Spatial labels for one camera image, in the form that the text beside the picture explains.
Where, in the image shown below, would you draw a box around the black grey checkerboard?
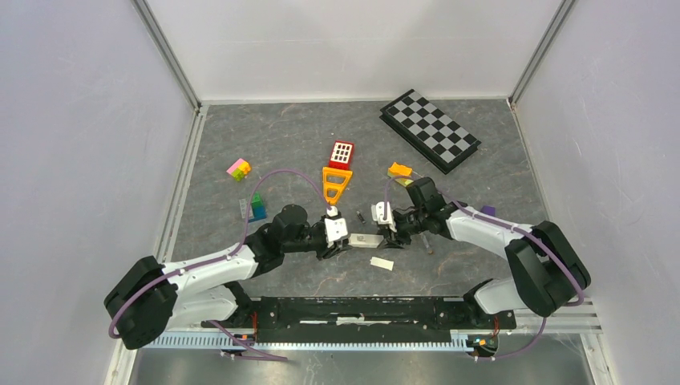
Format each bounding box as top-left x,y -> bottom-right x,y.
380,89 -> 481,175

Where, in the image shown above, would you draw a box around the green blue grey blocks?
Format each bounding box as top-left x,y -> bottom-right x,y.
239,192 -> 267,223

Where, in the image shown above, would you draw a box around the red white window block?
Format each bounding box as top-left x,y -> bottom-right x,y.
328,140 -> 355,170

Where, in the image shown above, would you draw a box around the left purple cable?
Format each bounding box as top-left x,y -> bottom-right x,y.
108,168 -> 333,363

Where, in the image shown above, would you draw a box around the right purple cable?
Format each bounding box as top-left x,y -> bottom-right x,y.
383,175 -> 585,363

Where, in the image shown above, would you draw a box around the purple cube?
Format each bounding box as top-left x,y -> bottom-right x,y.
480,205 -> 496,217

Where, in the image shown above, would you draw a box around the pink yellow green blocks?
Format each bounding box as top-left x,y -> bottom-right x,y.
226,158 -> 252,181

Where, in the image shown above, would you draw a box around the orange green toy block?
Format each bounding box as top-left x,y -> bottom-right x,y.
387,162 -> 414,187

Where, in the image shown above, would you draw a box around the white battery cover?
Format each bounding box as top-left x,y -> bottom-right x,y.
370,257 -> 394,271

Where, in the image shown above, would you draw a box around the purple cable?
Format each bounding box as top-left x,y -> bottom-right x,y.
383,175 -> 585,363
108,168 -> 333,363

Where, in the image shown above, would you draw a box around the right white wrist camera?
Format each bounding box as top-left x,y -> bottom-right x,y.
371,201 -> 396,233

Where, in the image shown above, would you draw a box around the orange triangular plastic frame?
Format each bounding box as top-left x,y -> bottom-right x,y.
322,167 -> 353,205

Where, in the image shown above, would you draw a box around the white slotted cable duct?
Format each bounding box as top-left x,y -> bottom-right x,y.
145,330 -> 473,353

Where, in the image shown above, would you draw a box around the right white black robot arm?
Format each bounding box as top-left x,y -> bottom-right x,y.
371,177 -> 591,327

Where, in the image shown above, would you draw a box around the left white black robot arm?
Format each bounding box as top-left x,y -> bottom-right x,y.
103,205 -> 349,350

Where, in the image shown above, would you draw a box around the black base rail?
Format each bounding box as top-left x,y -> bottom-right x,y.
220,296 -> 517,342

